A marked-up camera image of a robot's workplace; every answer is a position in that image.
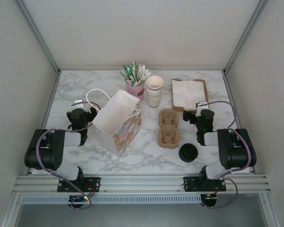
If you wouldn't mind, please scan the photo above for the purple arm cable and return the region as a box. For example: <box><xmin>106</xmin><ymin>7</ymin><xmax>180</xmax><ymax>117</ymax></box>
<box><xmin>200</xmin><ymin>100</ymin><xmax>254</xmax><ymax>210</ymax></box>
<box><xmin>36</xmin><ymin>100</ymin><xmax>102</xmax><ymax>211</ymax></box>

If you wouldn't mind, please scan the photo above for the green white sugar stick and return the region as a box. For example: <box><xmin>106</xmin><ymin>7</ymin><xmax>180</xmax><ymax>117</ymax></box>
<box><xmin>122</xmin><ymin>64</ymin><xmax>133</xmax><ymax>82</ymax></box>
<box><xmin>119</xmin><ymin>68</ymin><xmax>131</xmax><ymax>84</ymax></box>
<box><xmin>130</xmin><ymin>61</ymin><xmax>137</xmax><ymax>80</ymax></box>

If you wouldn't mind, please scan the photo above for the white paper napkin stack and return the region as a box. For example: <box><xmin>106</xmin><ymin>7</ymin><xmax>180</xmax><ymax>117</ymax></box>
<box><xmin>172</xmin><ymin>79</ymin><xmax>207</xmax><ymax>111</ymax></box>

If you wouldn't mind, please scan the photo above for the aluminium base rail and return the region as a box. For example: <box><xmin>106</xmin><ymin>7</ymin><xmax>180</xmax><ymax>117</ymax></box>
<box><xmin>11</xmin><ymin>174</ymin><xmax>273</xmax><ymax>195</ymax></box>

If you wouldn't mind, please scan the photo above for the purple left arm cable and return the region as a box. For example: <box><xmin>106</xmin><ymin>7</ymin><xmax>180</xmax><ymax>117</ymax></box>
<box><xmin>36</xmin><ymin>100</ymin><xmax>102</xmax><ymax>211</ymax></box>

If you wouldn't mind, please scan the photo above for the grey slotted cable duct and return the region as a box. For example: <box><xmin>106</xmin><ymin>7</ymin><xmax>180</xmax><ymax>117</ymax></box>
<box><xmin>18</xmin><ymin>194</ymin><xmax>202</xmax><ymax>205</ymax></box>

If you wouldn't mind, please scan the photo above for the aluminium table side rail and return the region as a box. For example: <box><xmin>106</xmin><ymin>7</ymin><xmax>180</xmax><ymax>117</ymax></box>
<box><xmin>26</xmin><ymin>70</ymin><xmax>62</xmax><ymax>176</ymax></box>
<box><xmin>222</xmin><ymin>70</ymin><xmax>256</xmax><ymax>175</ymax></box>

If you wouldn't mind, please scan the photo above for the brown cardboard napkin tray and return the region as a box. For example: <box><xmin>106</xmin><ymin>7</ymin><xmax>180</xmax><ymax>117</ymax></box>
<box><xmin>171</xmin><ymin>78</ymin><xmax>209</xmax><ymax>113</ymax></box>

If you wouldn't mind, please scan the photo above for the black cup lid stack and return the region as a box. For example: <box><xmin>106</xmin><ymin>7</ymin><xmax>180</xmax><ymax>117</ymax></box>
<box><xmin>178</xmin><ymin>144</ymin><xmax>199</xmax><ymax>164</ymax></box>

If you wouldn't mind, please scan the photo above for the aluminium frame post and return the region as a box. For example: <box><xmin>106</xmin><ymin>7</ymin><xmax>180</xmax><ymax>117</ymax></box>
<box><xmin>13</xmin><ymin>0</ymin><xmax>62</xmax><ymax>75</ymax></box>
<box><xmin>222</xmin><ymin>0</ymin><xmax>273</xmax><ymax>76</ymax></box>

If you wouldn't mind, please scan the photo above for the pink paper cup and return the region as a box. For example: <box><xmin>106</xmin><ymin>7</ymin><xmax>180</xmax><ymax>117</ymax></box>
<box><xmin>125</xmin><ymin>80</ymin><xmax>145</xmax><ymax>101</ymax></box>

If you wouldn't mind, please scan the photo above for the cartoon animal paper gift bag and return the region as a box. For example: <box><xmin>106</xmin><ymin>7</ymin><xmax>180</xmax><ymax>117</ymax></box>
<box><xmin>86</xmin><ymin>88</ymin><xmax>142</xmax><ymax>157</ymax></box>

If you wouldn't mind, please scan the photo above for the brown pulp cup carrier stack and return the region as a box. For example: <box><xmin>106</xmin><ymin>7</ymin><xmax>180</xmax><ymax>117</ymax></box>
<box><xmin>158</xmin><ymin>108</ymin><xmax>180</xmax><ymax>150</ymax></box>

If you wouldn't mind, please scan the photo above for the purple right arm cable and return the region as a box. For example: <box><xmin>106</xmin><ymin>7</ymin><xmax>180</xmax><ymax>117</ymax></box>
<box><xmin>200</xmin><ymin>100</ymin><xmax>254</xmax><ymax>210</ymax></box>

